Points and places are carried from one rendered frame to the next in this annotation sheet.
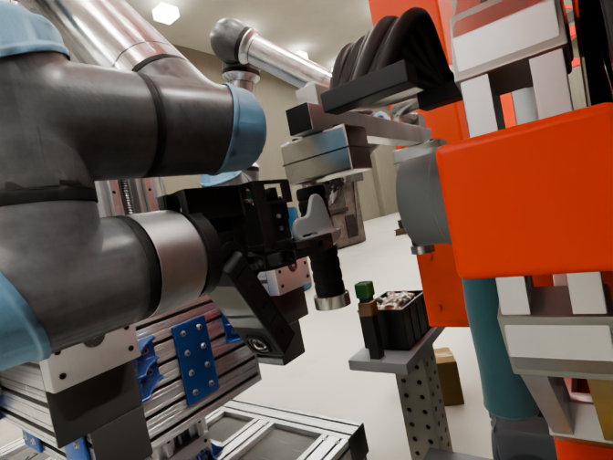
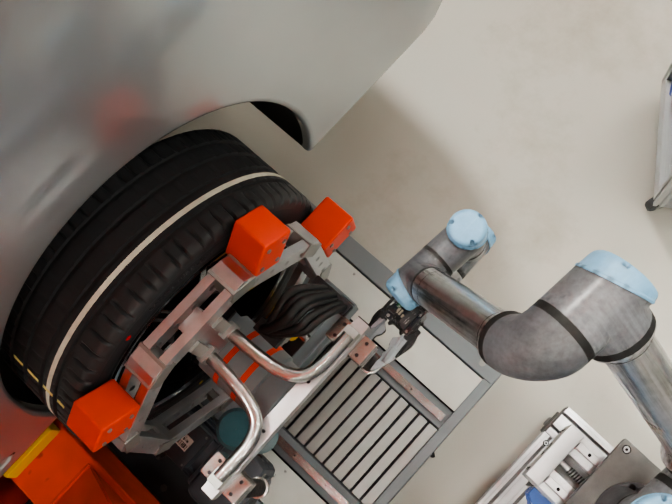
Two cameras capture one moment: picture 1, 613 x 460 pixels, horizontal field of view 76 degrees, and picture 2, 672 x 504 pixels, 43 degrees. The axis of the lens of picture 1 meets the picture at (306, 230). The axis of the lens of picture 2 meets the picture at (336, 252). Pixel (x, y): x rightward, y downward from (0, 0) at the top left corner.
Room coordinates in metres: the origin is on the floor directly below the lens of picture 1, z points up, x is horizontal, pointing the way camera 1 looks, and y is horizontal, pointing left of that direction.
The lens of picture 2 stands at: (0.68, 0.14, 2.53)
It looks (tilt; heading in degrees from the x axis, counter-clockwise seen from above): 74 degrees down; 211
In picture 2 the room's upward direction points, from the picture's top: 24 degrees counter-clockwise
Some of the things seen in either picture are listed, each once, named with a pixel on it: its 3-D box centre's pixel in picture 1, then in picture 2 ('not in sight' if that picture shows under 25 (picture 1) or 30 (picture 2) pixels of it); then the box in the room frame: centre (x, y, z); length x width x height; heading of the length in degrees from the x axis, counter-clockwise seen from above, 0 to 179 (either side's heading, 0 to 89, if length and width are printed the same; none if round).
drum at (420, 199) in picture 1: (488, 189); (249, 366); (0.51, -0.25, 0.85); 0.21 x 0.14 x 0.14; 54
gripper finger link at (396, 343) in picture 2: not in sight; (388, 353); (0.46, 0.03, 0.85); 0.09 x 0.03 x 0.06; 153
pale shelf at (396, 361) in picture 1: (405, 337); not in sight; (1.18, -0.24, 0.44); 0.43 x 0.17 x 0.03; 144
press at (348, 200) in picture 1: (330, 189); not in sight; (8.64, -0.70, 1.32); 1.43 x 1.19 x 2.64; 140
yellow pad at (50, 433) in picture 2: not in sight; (13, 432); (0.70, -0.78, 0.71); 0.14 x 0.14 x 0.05; 54
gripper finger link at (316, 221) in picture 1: (319, 220); (368, 335); (0.43, -0.02, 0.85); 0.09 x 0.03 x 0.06; 136
